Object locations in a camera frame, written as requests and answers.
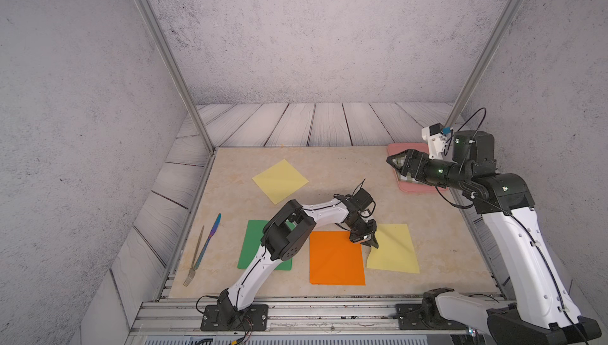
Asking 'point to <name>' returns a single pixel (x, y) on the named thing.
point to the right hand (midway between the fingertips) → (397, 162)
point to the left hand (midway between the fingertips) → (384, 249)
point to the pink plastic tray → (393, 149)
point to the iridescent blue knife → (205, 245)
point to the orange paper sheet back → (335, 259)
